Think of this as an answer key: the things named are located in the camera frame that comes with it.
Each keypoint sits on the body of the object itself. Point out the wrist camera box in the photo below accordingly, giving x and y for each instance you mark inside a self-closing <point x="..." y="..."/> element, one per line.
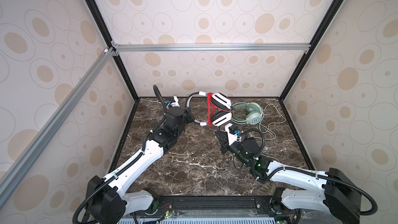
<point x="172" y="101"/>
<point x="233" y="133"/>

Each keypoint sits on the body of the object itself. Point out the black corner frame post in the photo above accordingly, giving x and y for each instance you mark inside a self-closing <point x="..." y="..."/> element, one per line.
<point x="324" y="24"/>
<point x="103" y="29"/>

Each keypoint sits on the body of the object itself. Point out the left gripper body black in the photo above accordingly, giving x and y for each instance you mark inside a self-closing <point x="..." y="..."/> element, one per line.
<point x="186" y="117"/>

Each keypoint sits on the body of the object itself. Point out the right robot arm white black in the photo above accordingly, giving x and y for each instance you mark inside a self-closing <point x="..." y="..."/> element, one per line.
<point x="331" y="191"/>

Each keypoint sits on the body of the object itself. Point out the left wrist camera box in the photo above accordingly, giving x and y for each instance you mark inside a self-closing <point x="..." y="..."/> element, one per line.
<point x="172" y="101"/>

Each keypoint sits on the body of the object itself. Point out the silver aluminium rail left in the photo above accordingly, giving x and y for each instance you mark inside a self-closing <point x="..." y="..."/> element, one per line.
<point x="30" y="155"/>

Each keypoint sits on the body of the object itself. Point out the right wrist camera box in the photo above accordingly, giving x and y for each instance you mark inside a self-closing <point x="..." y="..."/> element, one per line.
<point x="233" y="133"/>

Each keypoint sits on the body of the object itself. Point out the silver aluminium rail back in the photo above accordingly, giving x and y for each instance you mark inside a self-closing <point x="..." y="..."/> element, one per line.
<point x="211" y="47"/>

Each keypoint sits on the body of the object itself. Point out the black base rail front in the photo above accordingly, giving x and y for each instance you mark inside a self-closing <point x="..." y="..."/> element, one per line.
<point x="229" y="210"/>

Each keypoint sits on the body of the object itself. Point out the black corner frame post left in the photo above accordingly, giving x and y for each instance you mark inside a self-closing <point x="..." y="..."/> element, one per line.
<point x="103" y="29"/>

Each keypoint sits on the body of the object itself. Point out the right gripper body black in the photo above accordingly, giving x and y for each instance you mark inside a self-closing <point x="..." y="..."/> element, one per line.
<point x="237" y="150"/>

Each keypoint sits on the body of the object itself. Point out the black corner frame post right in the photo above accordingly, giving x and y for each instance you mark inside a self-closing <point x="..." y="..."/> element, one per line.
<point x="324" y="24"/>

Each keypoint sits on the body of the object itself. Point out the mint green headphones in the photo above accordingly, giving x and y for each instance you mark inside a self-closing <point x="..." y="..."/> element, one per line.
<point x="254" y="115"/>

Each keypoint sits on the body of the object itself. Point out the silver aluminium rail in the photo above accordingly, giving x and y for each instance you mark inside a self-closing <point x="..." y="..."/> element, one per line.
<point x="211" y="47"/>
<point x="30" y="155"/>

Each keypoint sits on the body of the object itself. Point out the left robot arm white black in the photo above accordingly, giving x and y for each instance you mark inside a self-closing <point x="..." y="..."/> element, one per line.
<point x="107" y="199"/>

